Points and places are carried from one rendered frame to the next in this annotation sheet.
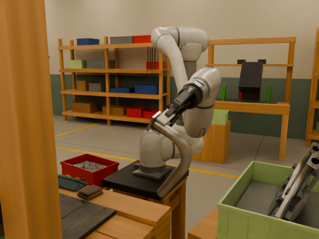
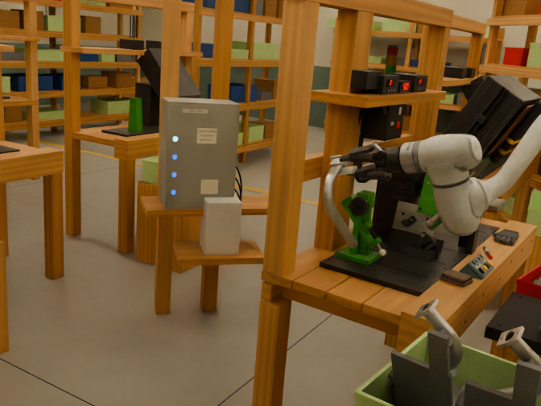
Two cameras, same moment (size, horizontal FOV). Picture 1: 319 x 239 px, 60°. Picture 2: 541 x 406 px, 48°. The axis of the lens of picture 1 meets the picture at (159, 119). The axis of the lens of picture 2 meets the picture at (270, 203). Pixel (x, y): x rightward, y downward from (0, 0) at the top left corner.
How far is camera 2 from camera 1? 1.98 m
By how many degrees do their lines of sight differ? 92
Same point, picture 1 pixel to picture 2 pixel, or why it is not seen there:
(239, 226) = not seen: hidden behind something
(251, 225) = not seen: hidden behind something
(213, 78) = (430, 147)
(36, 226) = (272, 195)
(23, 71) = (281, 102)
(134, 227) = (395, 304)
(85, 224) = (388, 277)
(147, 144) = not seen: outside the picture
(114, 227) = (393, 296)
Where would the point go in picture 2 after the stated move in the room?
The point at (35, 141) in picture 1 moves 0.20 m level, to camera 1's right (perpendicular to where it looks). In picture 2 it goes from (280, 144) to (275, 155)
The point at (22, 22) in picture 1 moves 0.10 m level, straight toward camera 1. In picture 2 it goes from (285, 75) to (258, 73)
